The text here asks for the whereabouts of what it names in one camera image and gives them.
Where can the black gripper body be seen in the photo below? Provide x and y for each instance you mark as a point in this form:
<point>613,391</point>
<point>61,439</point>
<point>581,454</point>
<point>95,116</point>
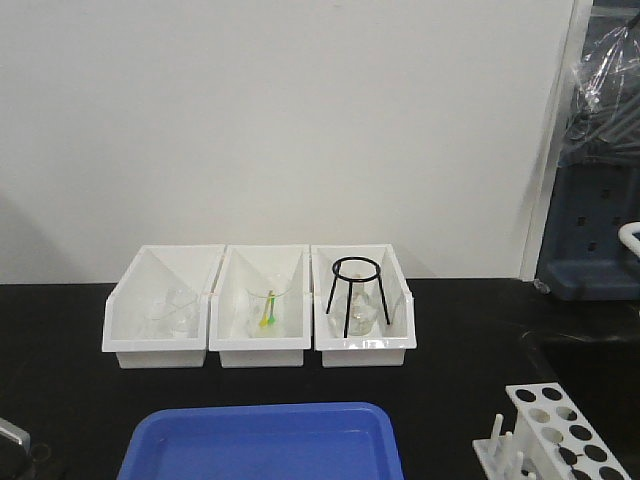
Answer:
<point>24,459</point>

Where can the white test tube rack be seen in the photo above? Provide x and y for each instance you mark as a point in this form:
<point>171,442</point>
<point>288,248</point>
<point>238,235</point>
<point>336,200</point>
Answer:
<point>551,439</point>

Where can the grey-blue pegboard drying rack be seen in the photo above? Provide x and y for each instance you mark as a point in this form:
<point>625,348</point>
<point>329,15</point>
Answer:
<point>581,257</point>

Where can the left white storage bin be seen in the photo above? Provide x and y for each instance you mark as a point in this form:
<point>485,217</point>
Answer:
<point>153,270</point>

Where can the white storage bin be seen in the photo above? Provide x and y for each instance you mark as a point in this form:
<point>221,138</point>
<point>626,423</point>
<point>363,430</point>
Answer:
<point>229,303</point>
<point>153,270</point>
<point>384,345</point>

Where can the glassware in left bin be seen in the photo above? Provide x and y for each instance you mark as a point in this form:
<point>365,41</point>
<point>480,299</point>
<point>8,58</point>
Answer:
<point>173,315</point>

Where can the middle white storage bin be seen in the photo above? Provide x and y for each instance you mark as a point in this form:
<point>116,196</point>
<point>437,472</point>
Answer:
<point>229,303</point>

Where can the beaker with coloured stirrers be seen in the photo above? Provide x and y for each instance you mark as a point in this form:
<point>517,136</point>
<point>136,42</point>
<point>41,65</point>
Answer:
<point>266,296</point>

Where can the blue plastic tray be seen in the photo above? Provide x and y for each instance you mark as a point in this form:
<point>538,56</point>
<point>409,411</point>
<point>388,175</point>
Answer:
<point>327,440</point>

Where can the glass flask in right bin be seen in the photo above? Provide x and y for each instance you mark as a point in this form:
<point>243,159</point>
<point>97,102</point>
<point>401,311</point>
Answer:
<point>355,306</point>

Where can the right white storage bin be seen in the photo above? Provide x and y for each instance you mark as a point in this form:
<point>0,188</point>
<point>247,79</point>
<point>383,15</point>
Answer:
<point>384,345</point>

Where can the black lab sink basin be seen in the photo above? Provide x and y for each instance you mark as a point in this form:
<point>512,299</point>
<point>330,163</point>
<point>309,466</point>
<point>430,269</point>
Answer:
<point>601,376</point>

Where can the white gooseneck lab faucet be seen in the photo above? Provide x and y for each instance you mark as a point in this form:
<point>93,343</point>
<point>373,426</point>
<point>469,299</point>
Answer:
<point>628,235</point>

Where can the plastic bag of pegs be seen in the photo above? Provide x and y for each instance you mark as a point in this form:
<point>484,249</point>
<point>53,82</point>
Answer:
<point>603,125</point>

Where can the black wire tripod stand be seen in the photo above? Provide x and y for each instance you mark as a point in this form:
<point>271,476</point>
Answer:
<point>375,277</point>

